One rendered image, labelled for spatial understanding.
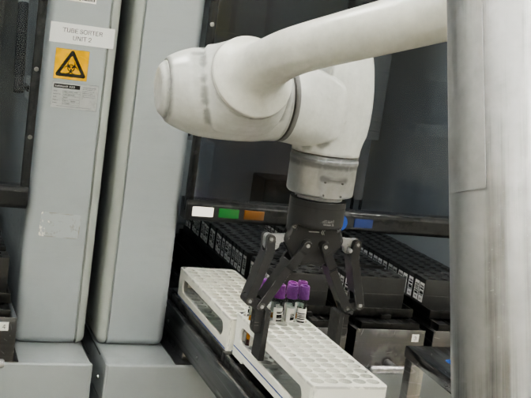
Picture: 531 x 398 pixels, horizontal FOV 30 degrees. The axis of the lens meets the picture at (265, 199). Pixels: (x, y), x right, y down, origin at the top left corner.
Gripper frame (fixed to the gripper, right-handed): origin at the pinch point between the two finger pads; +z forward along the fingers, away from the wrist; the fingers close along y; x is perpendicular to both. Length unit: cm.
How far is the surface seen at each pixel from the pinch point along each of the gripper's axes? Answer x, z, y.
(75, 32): 38, -37, -28
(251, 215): 35.5, -10.3, 3.9
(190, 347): 25.7, 10.0, -6.8
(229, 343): 13.6, 4.9, -4.7
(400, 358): 29.3, 12.2, 33.0
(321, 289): 36.8, 2.4, 19.5
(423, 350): 14.9, 5.7, 28.6
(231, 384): 4.4, 7.7, -6.8
